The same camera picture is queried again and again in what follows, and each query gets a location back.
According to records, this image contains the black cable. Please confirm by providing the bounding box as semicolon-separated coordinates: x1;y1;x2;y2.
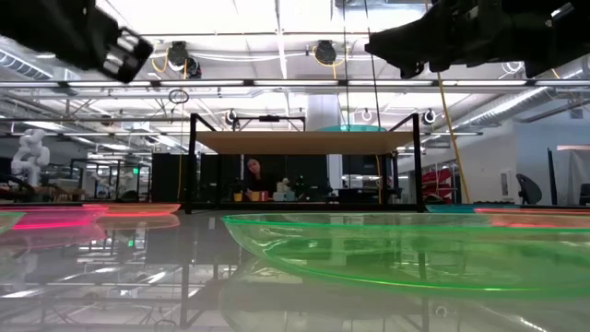
363;0;383;129

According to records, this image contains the orange translucent plate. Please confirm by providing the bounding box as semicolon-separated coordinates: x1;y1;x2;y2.
474;207;590;230
82;202;182;219

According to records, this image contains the person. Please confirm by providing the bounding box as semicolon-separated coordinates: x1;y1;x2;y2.
245;159;277;202

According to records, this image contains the red storage bins rack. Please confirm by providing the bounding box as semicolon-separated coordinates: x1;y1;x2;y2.
421;168;455;204

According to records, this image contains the teal translucent plate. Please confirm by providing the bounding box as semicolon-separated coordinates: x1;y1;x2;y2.
316;124;387;134
424;203;480;214

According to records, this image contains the wooden shelf with black frame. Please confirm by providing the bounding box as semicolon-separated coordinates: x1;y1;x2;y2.
184;113;425;214

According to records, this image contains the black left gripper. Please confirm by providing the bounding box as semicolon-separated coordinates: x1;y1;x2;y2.
0;0;155;85

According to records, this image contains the green translucent plate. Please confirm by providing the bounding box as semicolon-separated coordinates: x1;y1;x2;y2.
0;211;25;235
220;212;590;299

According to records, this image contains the yellow cable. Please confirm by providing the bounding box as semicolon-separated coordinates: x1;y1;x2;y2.
436;72;472;205

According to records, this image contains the black cabinet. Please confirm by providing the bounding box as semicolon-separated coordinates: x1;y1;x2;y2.
150;152;188;204

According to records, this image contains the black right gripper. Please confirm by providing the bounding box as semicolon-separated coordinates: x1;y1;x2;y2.
363;0;575;79

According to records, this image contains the black office chair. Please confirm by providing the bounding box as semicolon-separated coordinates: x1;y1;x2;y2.
514;172;544;206

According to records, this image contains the pink translucent plate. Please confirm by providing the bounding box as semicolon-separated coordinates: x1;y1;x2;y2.
0;206;110;231

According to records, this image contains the long overhead light bar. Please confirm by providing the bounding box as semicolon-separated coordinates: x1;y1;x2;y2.
0;78;590;89

